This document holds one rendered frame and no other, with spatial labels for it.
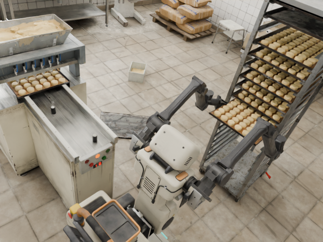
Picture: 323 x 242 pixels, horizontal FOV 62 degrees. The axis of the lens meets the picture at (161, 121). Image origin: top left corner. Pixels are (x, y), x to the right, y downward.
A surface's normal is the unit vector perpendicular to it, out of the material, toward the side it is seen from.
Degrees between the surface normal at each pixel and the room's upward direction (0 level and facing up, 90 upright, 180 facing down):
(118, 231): 1
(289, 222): 0
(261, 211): 0
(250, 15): 90
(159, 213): 81
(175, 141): 47
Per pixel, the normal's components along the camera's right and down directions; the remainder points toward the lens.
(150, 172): -0.67, 0.28
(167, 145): -0.41, -0.21
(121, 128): 0.15, -0.73
